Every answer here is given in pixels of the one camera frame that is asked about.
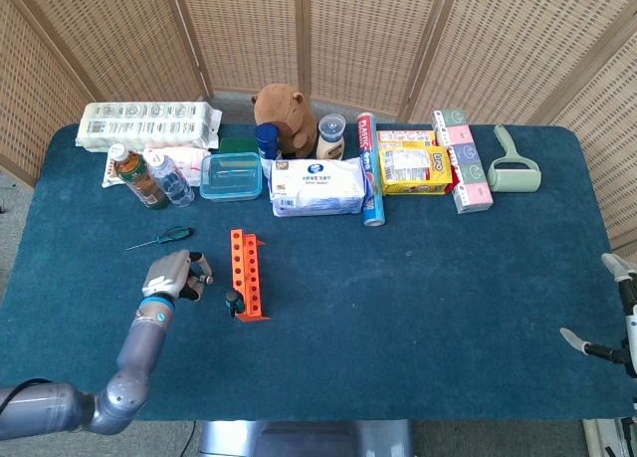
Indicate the white egg carton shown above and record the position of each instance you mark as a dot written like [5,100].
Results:
[144,126]

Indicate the woven rattan folding screen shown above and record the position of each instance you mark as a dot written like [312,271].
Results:
[348,29]

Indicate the pale green lint roller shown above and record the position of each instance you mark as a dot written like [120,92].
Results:
[512,175]

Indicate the red and yellow snack box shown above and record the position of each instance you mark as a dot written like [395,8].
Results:
[405,137]

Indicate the small green-black screwdriver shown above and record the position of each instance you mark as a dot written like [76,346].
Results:
[174,235]

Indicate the clear container with blue lid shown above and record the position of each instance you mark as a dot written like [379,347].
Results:
[231,178]

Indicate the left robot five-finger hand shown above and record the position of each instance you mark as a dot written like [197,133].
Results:
[166,275]

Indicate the dark green box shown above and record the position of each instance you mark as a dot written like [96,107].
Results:
[239,146]

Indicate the yellow Lipo snack bag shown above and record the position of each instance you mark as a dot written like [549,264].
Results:
[415,170]

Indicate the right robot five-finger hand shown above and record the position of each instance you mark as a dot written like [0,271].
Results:
[631,322]

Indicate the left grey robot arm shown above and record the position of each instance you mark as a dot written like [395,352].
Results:
[139,342]

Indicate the brown capybara plush toy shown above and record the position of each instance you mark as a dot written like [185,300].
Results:
[288,118]

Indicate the green tea bottle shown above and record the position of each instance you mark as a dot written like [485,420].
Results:
[142,178]

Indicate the large green-black screwdriver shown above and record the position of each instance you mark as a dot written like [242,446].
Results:
[233,301]

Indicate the blue felt table cover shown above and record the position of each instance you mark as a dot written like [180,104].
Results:
[398,302]

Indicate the white wet wipes pack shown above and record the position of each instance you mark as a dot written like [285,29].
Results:
[318,188]

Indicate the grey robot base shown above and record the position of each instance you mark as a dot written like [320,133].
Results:
[298,439]

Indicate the pastel tissue box pack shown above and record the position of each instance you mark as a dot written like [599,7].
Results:
[468,178]

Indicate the clear water bottle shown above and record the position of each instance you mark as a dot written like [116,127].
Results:
[174,180]

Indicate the cream sauce bottle clear cap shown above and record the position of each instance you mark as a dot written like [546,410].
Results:
[331,146]

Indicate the orange screwdriver holder rack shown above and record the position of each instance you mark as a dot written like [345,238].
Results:
[246,278]

